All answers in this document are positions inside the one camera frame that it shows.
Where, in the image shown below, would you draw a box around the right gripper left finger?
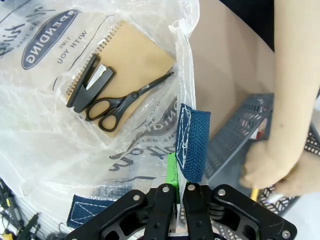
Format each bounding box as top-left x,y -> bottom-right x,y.
66,152 -> 181,240

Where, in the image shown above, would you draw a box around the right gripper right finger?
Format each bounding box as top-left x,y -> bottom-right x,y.
181,182 -> 298,240

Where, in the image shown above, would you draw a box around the black scissors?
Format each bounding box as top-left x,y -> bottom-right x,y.
84,71 -> 175,131

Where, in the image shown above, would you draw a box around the black stapler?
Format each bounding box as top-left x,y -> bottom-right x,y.
66,54 -> 116,113

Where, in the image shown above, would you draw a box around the clear plastic bag blue handles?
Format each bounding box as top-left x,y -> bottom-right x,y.
0,0 -> 212,226

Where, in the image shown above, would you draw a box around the brown spiral notebook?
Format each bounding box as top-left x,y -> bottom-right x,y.
65,20 -> 177,138

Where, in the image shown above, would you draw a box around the person's left forearm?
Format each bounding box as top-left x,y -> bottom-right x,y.
266,0 -> 320,163

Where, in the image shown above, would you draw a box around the person's left hand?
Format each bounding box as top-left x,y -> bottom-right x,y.
239,142 -> 320,198

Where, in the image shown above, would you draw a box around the grey plastic basket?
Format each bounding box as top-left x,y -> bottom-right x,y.
204,92 -> 320,240

